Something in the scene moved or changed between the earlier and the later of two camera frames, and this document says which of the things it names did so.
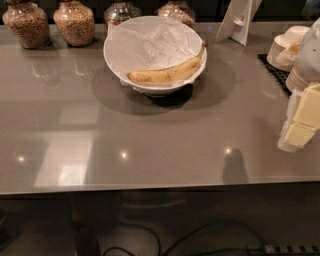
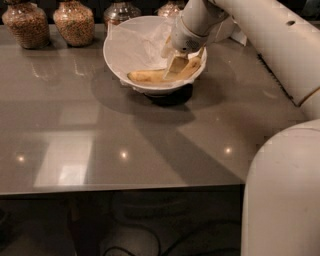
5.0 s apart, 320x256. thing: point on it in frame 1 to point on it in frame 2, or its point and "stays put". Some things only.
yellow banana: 169,74 stays put
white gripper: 311,58 to 184,39
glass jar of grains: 29,23 stays put
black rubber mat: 279,76 stays put
